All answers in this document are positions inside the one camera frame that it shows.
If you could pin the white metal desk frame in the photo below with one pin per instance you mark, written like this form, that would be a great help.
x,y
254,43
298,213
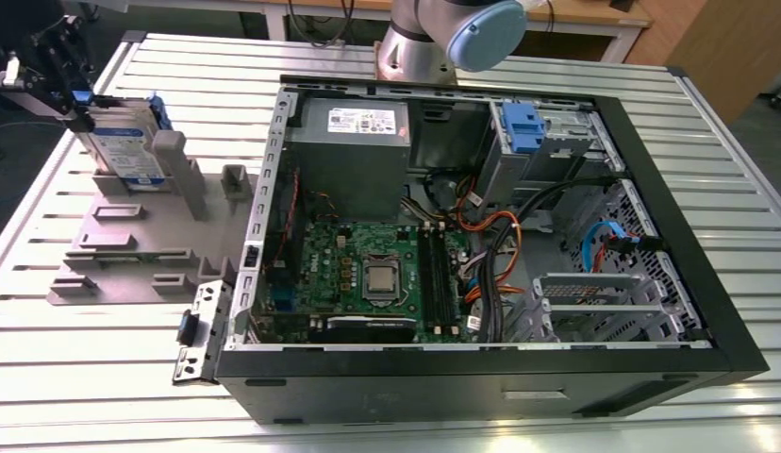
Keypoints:
x,y
273,26

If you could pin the light wooden desk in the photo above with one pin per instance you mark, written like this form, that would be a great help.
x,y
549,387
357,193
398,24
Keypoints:
x,y
605,21

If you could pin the blue plastic drive latch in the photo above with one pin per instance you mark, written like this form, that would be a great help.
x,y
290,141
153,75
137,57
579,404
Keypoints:
x,y
522,127

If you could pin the blue expansion slot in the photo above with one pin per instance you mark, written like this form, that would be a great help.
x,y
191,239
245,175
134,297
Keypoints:
x,y
285,298

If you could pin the green motherboard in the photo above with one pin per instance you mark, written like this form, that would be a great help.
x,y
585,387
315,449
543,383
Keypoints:
x,y
390,240

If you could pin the black RAM slot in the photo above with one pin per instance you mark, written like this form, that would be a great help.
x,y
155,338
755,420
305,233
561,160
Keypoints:
x,y
445,278
430,278

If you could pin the grey plastic parts rack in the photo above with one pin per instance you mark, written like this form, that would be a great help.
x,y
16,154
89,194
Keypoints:
x,y
151,236

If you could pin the black open PC case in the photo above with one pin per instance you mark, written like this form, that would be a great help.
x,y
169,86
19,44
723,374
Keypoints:
x,y
429,382

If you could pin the grey power supply unit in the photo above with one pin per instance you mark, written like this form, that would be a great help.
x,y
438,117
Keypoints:
x,y
346,174

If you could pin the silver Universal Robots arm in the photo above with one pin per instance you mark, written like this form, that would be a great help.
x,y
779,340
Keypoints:
x,y
409,56

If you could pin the metal disk bay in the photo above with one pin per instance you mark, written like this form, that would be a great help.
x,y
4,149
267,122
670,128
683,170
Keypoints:
x,y
595,309

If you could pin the metal optical drive cage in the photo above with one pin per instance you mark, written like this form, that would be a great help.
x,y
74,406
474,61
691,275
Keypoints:
x,y
542,165

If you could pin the hard disk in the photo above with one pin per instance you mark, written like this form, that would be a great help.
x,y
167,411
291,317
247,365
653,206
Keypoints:
x,y
123,151

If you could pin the black graphics card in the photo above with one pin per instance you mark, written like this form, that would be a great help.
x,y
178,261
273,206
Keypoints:
x,y
365,329

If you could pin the green RAM stick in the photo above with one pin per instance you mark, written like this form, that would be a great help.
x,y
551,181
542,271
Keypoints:
x,y
121,258

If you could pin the silver CPU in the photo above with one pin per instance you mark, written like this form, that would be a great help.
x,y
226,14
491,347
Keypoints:
x,y
379,278

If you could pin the blue rear port plug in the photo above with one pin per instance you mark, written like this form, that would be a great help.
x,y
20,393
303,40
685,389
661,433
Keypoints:
x,y
189,327

